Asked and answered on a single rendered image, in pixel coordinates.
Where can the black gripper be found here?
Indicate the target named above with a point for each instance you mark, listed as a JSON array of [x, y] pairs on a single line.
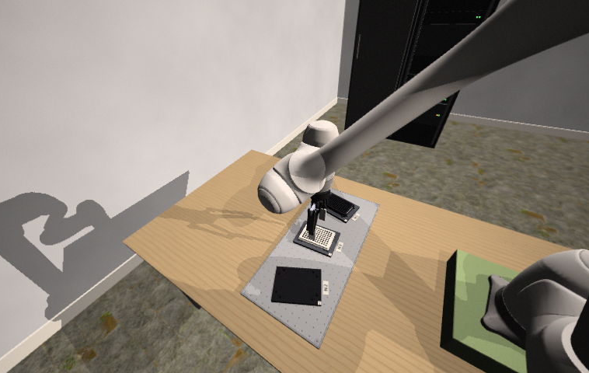
[[319, 201]]

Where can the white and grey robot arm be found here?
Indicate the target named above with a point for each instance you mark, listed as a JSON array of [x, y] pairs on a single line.
[[535, 307]]

